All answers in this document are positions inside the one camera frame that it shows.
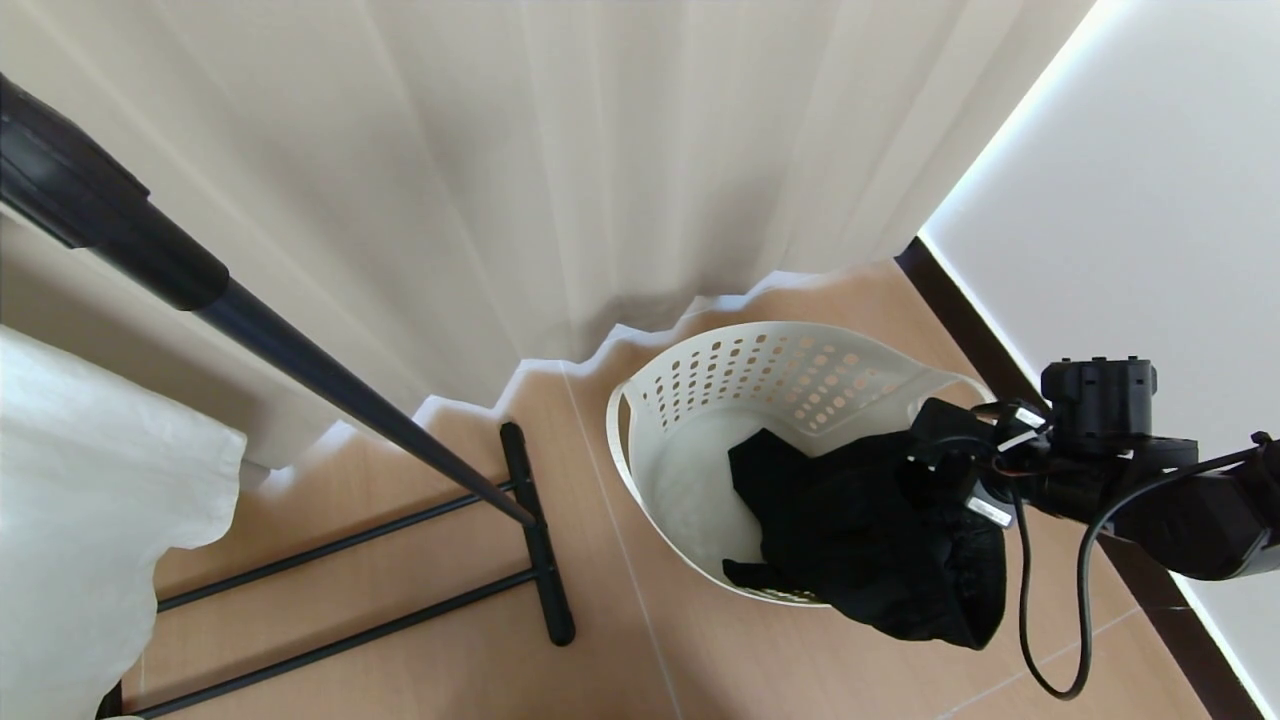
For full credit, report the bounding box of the white laundry basket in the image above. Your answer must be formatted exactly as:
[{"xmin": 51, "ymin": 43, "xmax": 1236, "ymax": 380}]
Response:
[{"xmin": 606, "ymin": 321, "xmax": 996, "ymax": 608}]

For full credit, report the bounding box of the beige curtain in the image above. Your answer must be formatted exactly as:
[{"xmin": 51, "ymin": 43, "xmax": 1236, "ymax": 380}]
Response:
[{"xmin": 0, "ymin": 0, "xmax": 1098, "ymax": 471}]

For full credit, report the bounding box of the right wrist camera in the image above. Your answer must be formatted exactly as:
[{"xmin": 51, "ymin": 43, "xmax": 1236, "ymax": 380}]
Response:
[{"xmin": 910, "ymin": 398, "xmax": 1051, "ymax": 456}]

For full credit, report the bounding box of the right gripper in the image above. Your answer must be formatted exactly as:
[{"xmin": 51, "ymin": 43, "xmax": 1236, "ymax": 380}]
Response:
[{"xmin": 895, "ymin": 448, "xmax": 1018, "ymax": 529}]

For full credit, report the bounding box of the black garment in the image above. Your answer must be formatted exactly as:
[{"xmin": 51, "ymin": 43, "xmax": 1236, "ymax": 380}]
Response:
[{"xmin": 722, "ymin": 428, "xmax": 1008, "ymax": 651}]

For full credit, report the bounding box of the black clothes rack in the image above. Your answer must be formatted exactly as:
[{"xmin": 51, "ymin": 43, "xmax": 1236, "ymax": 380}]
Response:
[{"xmin": 0, "ymin": 75, "xmax": 577, "ymax": 720}]

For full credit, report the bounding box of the white printed t-shirt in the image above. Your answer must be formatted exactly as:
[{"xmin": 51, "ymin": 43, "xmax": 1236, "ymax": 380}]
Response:
[{"xmin": 0, "ymin": 325, "xmax": 248, "ymax": 720}]

